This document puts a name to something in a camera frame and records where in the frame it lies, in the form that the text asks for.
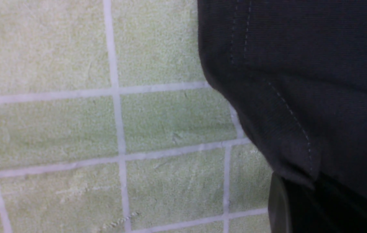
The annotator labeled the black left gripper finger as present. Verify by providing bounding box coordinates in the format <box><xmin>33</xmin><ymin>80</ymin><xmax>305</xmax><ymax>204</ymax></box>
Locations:
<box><xmin>268</xmin><ymin>173</ymin><xmax>367</xmax><ymax>233</ymax></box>

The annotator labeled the dark gray long-sleeve top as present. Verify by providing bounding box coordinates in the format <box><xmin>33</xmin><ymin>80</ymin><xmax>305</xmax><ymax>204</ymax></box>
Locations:
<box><xmin>198</xmin><ymin>0</ymin><xmax>367</xmax><ymax>198</ymax></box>

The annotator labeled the green checkered table cloth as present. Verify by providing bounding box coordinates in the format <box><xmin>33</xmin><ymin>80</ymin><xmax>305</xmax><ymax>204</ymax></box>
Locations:
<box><xmin>0</xmin><ymin>0</ymin><xmax>274</xmax><ymax>233</ymax></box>

